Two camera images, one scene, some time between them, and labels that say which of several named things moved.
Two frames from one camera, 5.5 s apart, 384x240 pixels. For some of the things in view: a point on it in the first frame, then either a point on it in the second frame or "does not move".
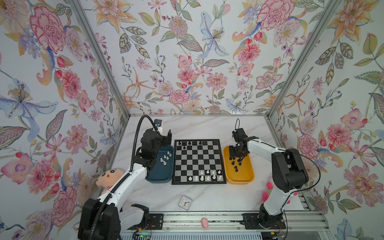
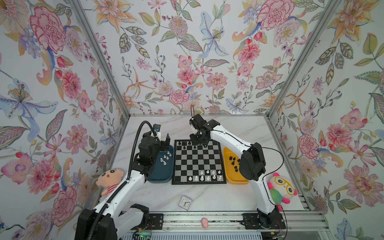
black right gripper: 231,153 to 192,137
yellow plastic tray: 238,170 does not move
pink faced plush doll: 107,179 does not move
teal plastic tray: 162,170 does not move
